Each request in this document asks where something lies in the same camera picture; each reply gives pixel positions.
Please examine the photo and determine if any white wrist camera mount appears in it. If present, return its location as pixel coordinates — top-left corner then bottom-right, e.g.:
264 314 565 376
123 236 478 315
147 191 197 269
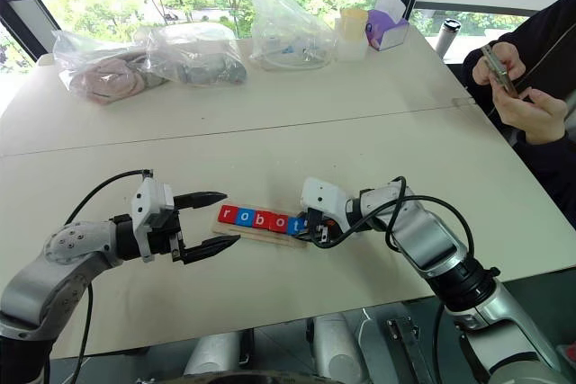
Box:
130 177 176 263
300 176 355 235

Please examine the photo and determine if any plastic bag with grey items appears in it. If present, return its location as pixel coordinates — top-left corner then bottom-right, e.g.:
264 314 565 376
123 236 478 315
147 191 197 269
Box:
143 23 248 87

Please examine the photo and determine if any white rounded cylinder shape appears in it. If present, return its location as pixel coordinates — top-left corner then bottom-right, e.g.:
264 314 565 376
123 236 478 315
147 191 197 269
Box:
183 331 244 376
313 313 361 383

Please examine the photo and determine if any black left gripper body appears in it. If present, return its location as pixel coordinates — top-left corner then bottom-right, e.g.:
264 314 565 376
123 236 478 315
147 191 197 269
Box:
147 197 187 264

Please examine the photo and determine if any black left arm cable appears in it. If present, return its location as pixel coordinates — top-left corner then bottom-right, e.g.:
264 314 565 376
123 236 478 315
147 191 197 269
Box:
64 169 155 384

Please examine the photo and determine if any tall clear plastic bag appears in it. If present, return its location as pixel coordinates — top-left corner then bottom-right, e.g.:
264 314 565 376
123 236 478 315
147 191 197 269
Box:
247 0 337 71

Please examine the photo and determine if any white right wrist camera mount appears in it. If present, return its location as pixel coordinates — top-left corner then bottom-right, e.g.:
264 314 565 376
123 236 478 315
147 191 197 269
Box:
300 176 355 235

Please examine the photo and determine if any grey smartphone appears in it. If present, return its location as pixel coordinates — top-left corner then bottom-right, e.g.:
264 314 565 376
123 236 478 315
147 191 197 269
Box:
480 45 519 98

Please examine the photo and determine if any purple and white tissue box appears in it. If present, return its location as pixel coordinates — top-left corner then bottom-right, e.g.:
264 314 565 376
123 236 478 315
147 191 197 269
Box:
364 0 410 51

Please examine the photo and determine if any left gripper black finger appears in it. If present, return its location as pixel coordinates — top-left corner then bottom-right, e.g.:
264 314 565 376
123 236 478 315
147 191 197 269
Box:
173 192 229 211
182 234 242 265

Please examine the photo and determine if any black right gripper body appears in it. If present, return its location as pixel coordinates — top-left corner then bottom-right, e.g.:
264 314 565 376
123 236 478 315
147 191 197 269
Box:
306 207 340 247

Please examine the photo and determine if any blue letter t block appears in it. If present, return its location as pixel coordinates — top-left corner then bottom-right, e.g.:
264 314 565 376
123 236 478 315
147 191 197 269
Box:
286 217 310 237

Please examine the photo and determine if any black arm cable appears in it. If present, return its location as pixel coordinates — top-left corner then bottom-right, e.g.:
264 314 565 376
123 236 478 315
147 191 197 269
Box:
310 175 476 268
64 169 155 384

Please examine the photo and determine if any black metal bar with screws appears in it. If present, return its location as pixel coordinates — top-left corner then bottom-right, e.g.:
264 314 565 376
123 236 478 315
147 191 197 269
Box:
385 317 436 384

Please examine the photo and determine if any wooden letter tile tray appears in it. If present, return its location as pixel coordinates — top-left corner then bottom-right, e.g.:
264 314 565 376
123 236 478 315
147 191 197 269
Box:
211 203 311 250

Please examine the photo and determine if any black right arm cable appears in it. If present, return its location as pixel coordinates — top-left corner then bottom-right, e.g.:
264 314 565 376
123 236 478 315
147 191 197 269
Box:
310 175 476 268

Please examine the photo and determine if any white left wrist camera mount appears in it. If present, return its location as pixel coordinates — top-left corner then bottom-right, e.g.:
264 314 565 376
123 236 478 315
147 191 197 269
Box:
130 177 176 263

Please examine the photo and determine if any silver thermos with black lid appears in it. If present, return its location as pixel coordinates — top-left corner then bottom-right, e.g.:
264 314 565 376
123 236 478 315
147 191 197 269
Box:
435 18 460 59

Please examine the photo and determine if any plastic bag with pink cloth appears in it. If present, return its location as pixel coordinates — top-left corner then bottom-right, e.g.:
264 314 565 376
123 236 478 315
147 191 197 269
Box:
52 29 170 105

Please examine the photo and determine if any person right hand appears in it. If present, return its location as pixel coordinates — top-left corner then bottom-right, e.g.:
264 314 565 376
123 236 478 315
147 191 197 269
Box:
472 40 527 87

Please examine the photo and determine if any person left hand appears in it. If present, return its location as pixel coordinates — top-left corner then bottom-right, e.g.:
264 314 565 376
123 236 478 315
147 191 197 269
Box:
491 86 570 147

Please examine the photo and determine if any person dark jacket torso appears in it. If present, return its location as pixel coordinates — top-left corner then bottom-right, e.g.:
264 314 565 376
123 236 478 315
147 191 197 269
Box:
490 0 576 102

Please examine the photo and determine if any translucent white plastic container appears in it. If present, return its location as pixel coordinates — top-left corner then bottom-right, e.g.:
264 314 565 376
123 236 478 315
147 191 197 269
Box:
334 18 370 62

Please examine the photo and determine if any red letter o block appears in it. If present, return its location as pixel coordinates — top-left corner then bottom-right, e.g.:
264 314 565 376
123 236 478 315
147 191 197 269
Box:
268 214 289 236

